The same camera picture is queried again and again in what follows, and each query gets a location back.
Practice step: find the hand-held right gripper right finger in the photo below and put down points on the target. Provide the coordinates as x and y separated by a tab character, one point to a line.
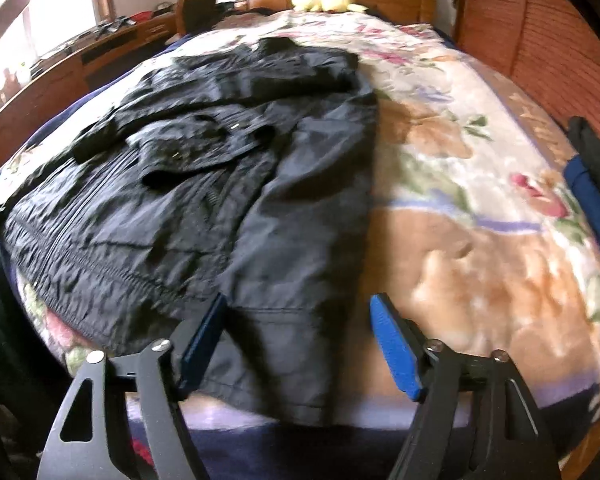
395	345

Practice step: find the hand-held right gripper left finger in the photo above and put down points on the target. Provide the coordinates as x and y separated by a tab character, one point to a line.
202	332

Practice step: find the black jacket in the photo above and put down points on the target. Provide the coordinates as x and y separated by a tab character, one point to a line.
205	185

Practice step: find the wooden desk cabinet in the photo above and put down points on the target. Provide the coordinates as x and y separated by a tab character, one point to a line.
40	95

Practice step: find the red knit cloth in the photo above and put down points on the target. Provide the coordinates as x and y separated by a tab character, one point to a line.
139	449

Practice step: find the person's dark clothing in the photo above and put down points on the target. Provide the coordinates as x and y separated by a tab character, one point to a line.
10	360

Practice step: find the floral blanket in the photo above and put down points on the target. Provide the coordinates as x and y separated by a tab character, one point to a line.
455	185

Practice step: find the window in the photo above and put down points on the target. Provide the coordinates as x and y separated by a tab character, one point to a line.
45	10

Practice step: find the desk clutter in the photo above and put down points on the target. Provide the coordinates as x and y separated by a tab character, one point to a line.
95	30

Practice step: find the blue garment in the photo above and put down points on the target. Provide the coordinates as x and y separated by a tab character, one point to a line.
587	205

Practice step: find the black garment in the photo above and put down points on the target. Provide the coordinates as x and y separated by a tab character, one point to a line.
597	145

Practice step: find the wooden chair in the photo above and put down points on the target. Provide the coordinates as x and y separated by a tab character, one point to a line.
197	10

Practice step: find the wooden slatted wardrobe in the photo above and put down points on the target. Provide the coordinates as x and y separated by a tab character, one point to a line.
540	35

